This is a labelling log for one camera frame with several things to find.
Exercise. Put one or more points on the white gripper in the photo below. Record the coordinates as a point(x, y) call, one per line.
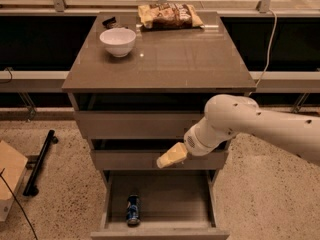
point(194, 144)

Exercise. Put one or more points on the small dark snack wrapper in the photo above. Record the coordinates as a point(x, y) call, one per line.
point(111, 23)

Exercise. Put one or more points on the blue pepsi can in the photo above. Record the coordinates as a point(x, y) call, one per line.
point(133, 210)

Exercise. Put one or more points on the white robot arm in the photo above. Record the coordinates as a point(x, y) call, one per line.
point(225, 116)

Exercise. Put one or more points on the metal window railing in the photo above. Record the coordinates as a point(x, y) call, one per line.
point(160, 0)

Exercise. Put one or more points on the grey drawer cabinet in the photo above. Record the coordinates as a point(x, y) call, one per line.
point(167, 71)

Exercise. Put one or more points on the grey top drawer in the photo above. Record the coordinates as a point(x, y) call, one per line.
point(134, 125)

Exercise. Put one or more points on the grey middle drawer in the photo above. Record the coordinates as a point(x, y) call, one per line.
point(114, 160)

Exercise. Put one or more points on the cardboard box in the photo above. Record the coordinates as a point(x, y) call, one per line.
point(13, 168)

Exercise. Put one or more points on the white ceramic bowl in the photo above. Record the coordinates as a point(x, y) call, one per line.
point(119, 42)

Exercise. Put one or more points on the grey open bottom drawer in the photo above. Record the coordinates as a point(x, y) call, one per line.
point(174, 205)

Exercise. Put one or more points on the yellow brown chip bag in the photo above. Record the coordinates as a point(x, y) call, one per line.
point(169, 16)

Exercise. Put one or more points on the black metal bar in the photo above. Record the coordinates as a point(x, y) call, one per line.
point(31, 188)

